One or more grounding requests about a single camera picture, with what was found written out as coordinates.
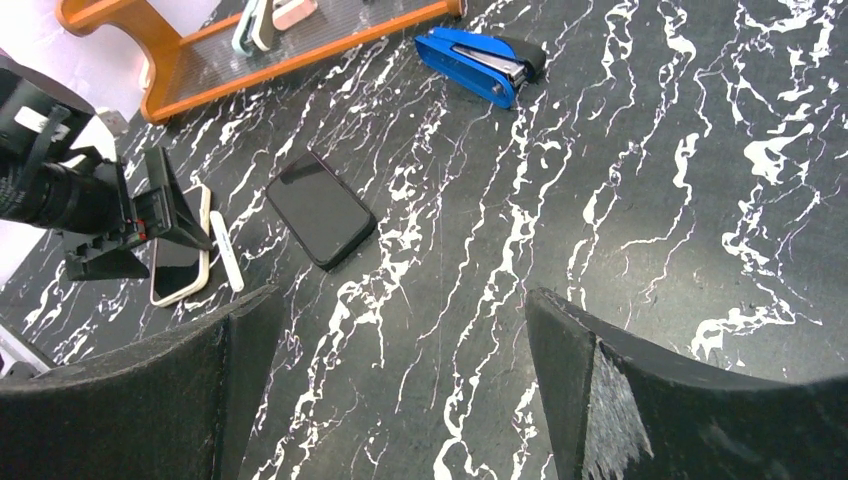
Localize black cased phone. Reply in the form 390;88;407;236
264;150;377;272

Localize pink white small stapler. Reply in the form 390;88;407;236
272;0;318;31

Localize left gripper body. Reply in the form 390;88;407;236
39;156;148;249

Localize blue stapler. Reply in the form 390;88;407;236
415;27;547;109

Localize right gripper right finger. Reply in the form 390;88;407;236
525;288;847;479

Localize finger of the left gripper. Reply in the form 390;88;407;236
64;248;150;281
132;147;213;251

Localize white acrylic marker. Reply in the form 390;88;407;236
209;210;245;293

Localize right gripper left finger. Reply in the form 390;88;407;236
1;285;281;479

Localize orange wooden shelf rack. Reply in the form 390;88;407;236
55;0;466;124

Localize pink phone case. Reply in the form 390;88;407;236
149;184;212;307

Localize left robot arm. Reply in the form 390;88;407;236
1;56;213;281

